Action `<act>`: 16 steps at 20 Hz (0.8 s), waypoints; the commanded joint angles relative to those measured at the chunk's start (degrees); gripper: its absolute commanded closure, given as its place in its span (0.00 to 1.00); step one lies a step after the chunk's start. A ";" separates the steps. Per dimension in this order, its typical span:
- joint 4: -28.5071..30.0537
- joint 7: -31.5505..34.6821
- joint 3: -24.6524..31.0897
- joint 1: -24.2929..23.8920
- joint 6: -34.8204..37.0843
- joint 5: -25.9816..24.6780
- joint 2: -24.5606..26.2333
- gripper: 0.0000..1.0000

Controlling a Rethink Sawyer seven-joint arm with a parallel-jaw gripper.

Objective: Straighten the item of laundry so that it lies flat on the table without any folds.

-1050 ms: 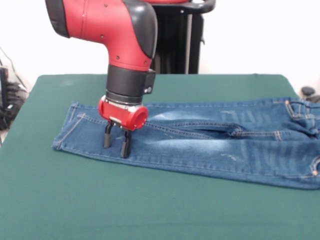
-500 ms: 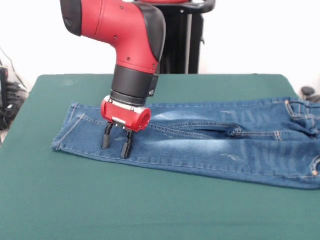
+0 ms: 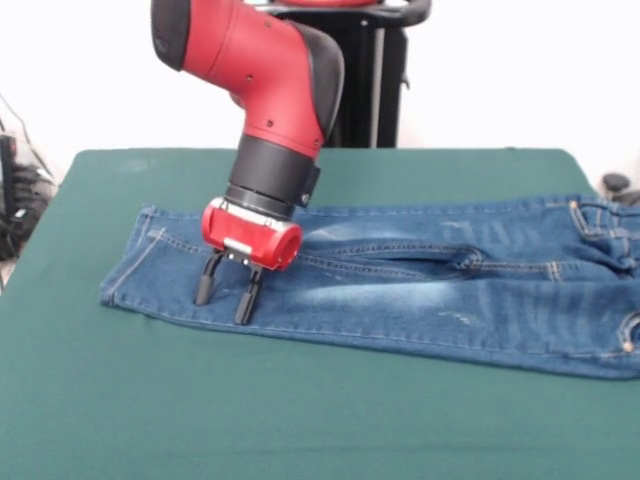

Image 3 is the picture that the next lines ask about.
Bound blue denim jeans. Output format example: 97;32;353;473
97;193;640;381

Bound black chair base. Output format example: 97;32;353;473
602;172;640;206

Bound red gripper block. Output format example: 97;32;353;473
193;196;305;326

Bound black robot pedestal stand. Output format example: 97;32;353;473
249;0;434;150

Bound dark green table cloth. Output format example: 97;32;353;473
0;147;640;480

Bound black electronics box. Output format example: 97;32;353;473
0;133;19;217

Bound black cable bundle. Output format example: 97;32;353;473
0;162;55;261

